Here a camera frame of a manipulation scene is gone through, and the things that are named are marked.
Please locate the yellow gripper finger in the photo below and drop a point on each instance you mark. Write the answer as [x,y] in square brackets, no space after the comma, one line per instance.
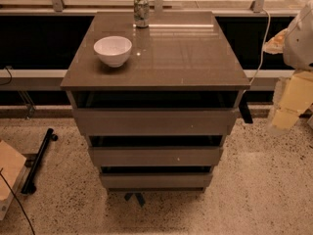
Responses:
[276,44]
[292,97]

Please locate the grey drawer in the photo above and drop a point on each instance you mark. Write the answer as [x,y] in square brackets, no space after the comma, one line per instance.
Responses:
[155,157]
[99,122]
[156,181]

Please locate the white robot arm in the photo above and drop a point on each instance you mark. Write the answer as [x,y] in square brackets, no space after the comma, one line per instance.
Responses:
[298,48]

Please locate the grey drawer cabinet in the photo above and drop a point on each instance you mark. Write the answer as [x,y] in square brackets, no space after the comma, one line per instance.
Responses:
[181,62]

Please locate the green patterned drink can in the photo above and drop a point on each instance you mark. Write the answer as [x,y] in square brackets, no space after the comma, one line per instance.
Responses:
[141,13]

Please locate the white ceramic bowl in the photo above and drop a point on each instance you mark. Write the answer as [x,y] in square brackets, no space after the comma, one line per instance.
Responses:
[113,51]

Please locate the black metal bar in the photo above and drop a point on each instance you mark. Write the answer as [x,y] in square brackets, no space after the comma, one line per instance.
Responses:
[29,187]

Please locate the wooden board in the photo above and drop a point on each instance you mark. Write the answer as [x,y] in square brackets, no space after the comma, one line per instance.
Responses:
[12,168]

